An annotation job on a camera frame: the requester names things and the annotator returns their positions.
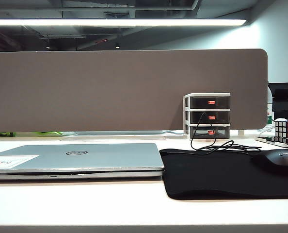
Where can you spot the black computer mouse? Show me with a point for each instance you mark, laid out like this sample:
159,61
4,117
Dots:
277,160

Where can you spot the white flat board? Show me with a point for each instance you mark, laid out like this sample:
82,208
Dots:
264,140

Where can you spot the white desktop drawer frame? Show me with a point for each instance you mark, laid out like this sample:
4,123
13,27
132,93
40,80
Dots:
186,114

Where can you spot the black mouse pad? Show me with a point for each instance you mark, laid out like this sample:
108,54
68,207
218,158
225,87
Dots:
214,177

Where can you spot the white partition foot bracket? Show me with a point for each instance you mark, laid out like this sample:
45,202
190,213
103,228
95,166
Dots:
241,132

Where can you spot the silver Dell laptop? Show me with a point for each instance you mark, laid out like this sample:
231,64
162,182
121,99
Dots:
100,159

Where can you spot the black monitor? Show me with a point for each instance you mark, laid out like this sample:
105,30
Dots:
283,106

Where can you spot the clear bottle green label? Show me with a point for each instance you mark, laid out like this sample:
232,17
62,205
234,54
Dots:
270,109

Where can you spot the green object behind partition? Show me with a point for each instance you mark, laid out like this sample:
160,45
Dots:
5,133

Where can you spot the brown fabric desk partition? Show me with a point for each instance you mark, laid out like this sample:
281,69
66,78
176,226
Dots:
129,89

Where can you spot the long ceiling light strip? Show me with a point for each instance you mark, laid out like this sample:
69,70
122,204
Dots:
37,22

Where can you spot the white red-lettered sticker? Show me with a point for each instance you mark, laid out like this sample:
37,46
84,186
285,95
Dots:
13,161

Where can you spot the black-framed Rubik's cube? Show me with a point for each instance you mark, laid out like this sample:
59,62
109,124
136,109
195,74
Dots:
285,129

